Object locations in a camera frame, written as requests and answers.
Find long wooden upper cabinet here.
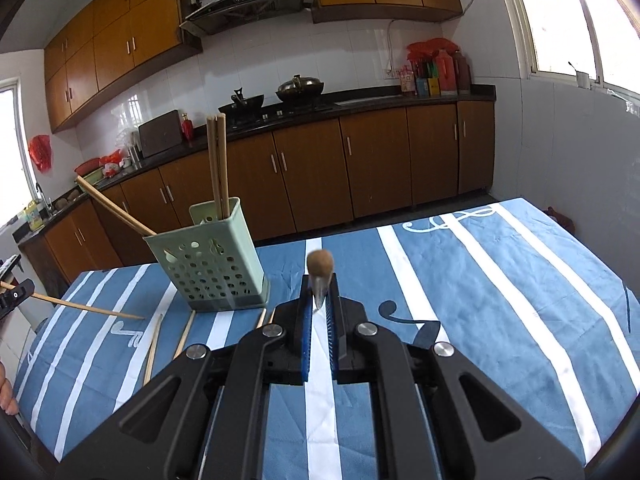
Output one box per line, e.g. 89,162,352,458
44,0,203,133

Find row of condiment bottles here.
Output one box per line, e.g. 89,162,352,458
399,49,472,98

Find red bag behind bottles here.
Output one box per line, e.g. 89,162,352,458
406,37,460,61

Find dark cutting board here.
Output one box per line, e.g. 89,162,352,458
137,109,183,159

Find black kitchen countertop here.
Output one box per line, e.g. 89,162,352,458
12,84,497,246

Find black wok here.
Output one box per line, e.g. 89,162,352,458
218,88,265,115

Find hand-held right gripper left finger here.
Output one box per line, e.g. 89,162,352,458
55,275,314,480

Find window beside sink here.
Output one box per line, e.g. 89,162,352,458
0,77,38,226

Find white wall cable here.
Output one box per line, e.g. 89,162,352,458
385,0,481,78

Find blue white striped tablecloth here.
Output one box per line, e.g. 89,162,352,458
12,196,631,480

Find person's left hand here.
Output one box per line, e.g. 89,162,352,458
0,364,20,416

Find large window with sill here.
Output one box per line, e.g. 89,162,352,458
505,0,640,106

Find green perforated utensil holder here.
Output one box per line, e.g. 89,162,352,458
143,197,271,313

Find gas stove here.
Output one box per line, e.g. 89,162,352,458
227,102,335,123

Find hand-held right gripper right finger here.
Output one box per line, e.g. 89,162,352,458
325,275,586,480

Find wooden lower cabinets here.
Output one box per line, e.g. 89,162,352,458
20,100,496,286

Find dark pot with lid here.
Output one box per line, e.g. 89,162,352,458
276,75,324,103

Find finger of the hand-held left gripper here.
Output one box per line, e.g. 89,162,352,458
0,280,35,319
0,254,22,283

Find white plastic bag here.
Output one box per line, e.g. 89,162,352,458
115,127,141,153

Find red plastic bag on wall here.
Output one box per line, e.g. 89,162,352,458
28,134,52,173

